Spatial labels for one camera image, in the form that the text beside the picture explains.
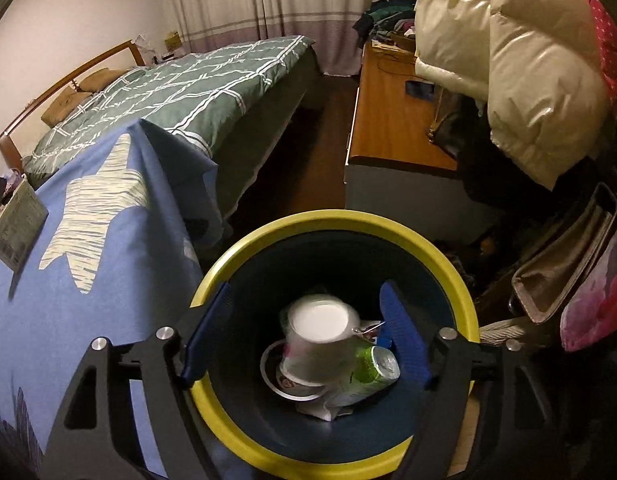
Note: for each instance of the blue star-print tablecloth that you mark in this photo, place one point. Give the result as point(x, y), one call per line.
point(138, 260)

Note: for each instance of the beige handbag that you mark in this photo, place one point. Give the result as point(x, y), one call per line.
point(563, 260)

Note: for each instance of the cream puffer jacket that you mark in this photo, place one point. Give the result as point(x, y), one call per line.
point(513, 60)

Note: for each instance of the pink and white curtain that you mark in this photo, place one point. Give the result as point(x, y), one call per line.
point(268, 5)

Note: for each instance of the white plastic wrapper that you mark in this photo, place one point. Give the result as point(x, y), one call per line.
point(333, 405)

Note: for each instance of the red dotted jacket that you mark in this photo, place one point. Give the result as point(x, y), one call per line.
point(610, 45)

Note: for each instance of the green drink can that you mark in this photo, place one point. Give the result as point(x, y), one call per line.
point(376, 370)

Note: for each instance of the yellow-rimmed dark waste bin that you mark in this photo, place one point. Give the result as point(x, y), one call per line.
point(308, 225)

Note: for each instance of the brown pillow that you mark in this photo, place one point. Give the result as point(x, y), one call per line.
point(61, 107)
point(102, 80)

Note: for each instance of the wooden low cabinet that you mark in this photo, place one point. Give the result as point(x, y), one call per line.
point(388, 130)

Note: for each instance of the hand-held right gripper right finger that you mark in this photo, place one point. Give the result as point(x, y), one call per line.
point(403, 330)

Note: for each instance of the bed with green quilt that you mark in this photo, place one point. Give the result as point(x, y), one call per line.
point(188, 90)

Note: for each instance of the white paper cup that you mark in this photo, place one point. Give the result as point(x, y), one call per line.
point(318, 330)

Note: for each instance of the small yellow box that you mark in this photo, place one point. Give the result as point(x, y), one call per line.
point(172, 42)

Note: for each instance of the pile of mixed clothes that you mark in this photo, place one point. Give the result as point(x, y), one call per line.
point(388, 17)

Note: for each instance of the green and white carton box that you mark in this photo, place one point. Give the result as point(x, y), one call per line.
point(18, 225)

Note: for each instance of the round white plastic lid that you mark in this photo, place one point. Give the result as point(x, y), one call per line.
point(271, 375)

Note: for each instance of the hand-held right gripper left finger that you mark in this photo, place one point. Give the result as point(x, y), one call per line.
point(208, 330)

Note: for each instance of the pink floral fabric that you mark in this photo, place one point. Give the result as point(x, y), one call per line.
point(598, 305)

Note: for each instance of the wooden bed headboard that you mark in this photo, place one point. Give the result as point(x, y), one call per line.
point(43, 100)

